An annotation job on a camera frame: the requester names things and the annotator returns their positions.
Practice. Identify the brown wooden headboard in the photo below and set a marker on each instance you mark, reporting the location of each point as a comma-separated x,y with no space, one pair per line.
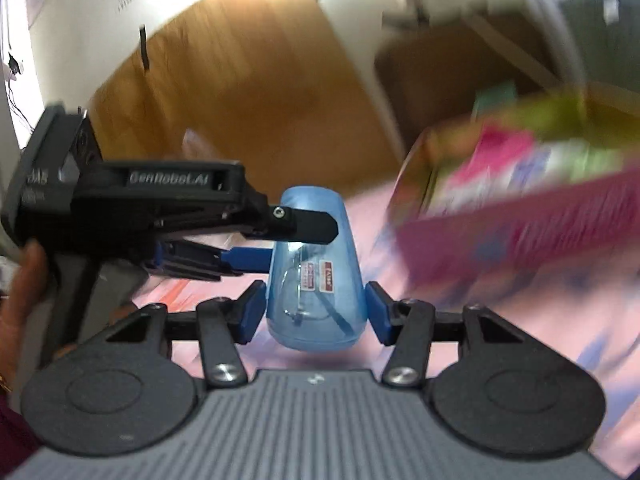
263,82

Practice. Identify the pink tin box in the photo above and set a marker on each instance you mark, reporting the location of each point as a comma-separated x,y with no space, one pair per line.
598,208

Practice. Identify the blue translucent glasses case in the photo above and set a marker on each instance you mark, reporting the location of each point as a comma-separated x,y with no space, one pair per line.
315,292

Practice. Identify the pink printed tablecloth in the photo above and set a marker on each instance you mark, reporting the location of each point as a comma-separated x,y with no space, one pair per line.
586,308

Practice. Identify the white blue tissue pack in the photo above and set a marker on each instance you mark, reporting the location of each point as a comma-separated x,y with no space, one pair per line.
548,165

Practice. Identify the pink cloth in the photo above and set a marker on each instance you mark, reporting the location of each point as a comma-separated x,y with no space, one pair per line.
497,150

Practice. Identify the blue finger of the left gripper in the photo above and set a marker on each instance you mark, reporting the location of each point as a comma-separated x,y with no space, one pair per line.
247,260

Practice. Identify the green plastic cup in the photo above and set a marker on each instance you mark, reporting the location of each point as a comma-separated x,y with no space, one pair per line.
494,97

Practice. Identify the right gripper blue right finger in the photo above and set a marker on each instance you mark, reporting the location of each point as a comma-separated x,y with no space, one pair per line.
389,317

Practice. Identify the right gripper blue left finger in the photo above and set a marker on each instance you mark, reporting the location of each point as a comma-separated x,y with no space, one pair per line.
234,319

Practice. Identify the person left hand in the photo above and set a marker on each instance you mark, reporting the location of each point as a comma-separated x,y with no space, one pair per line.
27,288

